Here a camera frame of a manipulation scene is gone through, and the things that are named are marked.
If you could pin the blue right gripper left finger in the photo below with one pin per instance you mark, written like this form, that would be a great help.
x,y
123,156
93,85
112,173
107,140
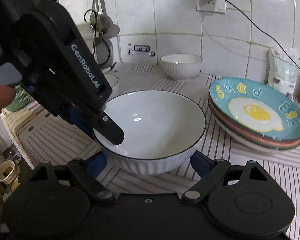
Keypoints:
x,y
96,164

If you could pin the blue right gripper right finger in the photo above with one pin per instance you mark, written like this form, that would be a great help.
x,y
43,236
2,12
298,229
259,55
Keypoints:
x,y
201,164

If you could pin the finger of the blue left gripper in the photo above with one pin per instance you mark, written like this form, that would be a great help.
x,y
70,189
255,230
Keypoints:
x,y
108,128
83,123

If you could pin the white bowl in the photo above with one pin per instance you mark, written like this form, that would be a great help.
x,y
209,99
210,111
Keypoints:
x,y
114,83
161,131
181,66

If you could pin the white bowl front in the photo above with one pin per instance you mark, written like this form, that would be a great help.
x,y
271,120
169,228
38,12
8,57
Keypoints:
x,y
161,131

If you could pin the blue fried egg plate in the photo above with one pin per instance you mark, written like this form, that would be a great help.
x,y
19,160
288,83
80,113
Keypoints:
x,y
256,107

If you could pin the white bunny carrot plate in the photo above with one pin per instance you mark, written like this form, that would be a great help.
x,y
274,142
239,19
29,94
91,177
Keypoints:
x,y
242,132

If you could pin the white bowl back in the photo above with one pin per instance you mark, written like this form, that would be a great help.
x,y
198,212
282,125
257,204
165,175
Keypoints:
x,y
181,66

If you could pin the white sun plate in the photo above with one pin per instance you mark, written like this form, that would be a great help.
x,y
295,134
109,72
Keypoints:
x,y
250,144

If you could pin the striped table mat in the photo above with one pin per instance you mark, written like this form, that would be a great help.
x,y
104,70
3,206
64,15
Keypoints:
x,y
231,202

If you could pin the white rice cooker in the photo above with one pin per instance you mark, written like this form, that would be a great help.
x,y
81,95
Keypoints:
x,y
107,52

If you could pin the warning label sticker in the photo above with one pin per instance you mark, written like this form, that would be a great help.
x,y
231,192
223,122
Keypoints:
x,y
139,49

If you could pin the white salt bag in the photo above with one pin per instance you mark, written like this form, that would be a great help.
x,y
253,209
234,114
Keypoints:
x,y
283,70

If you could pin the white wall socket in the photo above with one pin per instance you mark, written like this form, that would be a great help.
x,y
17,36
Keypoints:
x,y
217,6

